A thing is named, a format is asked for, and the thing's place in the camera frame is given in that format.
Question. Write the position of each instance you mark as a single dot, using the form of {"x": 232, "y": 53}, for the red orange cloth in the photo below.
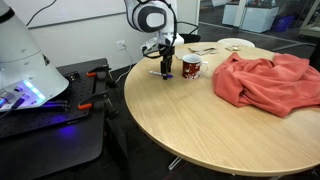
{"x": 266, "y": 83}

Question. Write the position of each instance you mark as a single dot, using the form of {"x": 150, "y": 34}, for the red cup white inside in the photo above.
{"x": 190, "y": 68}

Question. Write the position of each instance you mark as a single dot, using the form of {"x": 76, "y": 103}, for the white background cabinet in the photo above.
{"x": 256, "y": 16}

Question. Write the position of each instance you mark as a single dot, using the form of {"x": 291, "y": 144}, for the black perforated breadboard plate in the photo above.
{"x": 76, "y": 85}

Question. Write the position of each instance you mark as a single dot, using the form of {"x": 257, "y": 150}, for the brown paper napkin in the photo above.
{"x": 205, "y": 51}

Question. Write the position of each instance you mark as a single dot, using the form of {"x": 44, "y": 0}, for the small card packet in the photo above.
{"x": 233, "y": 48}

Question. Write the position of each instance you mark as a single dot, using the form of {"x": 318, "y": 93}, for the white marker purple cap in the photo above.
{"x": 154, "y": 72}

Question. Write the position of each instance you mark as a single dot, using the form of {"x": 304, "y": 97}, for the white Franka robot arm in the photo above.
{"x": 30, "y": 60}

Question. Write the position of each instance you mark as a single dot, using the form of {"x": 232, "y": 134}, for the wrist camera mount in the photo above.
{"x": 150, "y": 43}

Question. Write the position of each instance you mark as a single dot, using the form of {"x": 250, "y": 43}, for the black office chair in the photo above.
{"x": 190, "y": 37}

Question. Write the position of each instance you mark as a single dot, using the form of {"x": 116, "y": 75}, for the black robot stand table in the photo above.
{"x": 66, "y": 153}

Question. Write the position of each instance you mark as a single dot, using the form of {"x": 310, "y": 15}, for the blue bin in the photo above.
{"x": 284, "y": 23}

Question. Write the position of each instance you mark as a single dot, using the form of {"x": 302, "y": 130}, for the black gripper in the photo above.
{"x": 166, "y": 51}

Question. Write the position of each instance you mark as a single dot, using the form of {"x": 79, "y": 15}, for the metal table leg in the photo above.
{"x": 175, "y": 163}

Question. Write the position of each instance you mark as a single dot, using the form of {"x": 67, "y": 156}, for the white wall outlet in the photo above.
{"x": 121, "y": 45}

